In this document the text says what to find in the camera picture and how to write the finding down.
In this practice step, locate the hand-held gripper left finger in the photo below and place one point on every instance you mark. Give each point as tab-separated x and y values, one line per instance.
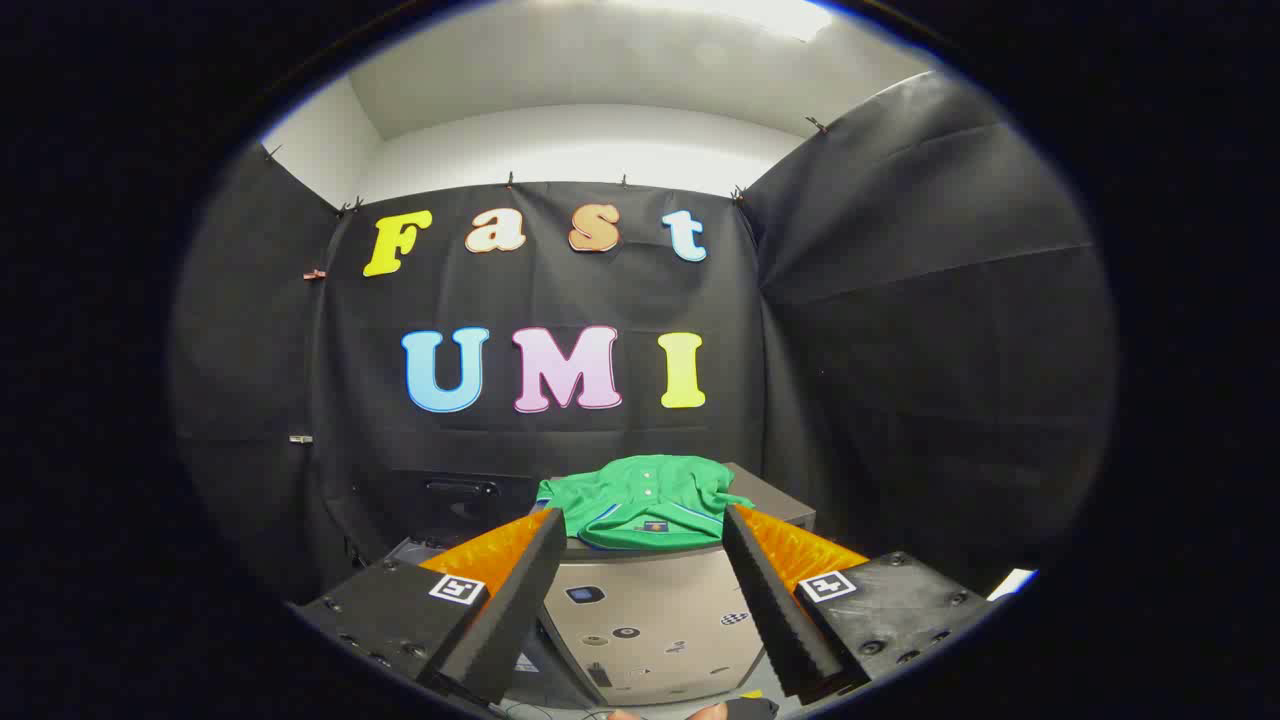
500	620

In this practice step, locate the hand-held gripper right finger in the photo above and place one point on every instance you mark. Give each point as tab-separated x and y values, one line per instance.
785	620

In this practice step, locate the grey washing machine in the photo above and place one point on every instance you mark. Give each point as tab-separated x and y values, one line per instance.
460	510

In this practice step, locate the green polo shirt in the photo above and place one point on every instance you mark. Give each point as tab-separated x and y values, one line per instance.
650	495

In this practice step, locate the grey cabinet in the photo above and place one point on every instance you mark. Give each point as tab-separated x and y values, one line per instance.
680	580

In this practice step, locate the black backdrop cloth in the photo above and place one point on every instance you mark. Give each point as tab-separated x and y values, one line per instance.
880	350

